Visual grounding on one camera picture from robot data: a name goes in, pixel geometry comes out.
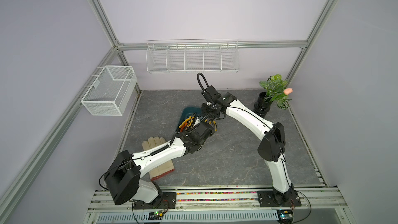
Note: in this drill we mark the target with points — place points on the green artificial plant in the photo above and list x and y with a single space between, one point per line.
274 86

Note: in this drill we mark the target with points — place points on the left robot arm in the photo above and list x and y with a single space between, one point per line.
124 177

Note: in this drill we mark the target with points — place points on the pink tulip flower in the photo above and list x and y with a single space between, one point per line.
288 91

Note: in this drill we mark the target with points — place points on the large yellow combination pliers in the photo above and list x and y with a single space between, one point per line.
189 123

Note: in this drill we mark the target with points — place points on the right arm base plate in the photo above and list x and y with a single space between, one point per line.
276 199

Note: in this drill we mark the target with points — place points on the white wire wall shelf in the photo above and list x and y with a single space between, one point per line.
195 55

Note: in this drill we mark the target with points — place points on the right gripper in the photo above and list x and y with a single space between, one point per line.
203 107

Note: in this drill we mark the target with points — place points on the teal plastic storage box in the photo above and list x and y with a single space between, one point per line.
188 111

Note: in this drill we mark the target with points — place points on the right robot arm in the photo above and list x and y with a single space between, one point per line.
271 136

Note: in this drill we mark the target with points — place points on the white wire basket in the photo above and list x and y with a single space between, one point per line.
110 92

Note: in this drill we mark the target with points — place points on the black plant pot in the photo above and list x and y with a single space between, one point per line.
262 106

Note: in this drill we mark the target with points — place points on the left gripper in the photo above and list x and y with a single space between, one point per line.
189 130

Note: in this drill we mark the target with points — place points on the beige work glove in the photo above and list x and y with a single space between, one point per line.
163 166

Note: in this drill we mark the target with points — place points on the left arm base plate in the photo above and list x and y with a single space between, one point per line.
166 200

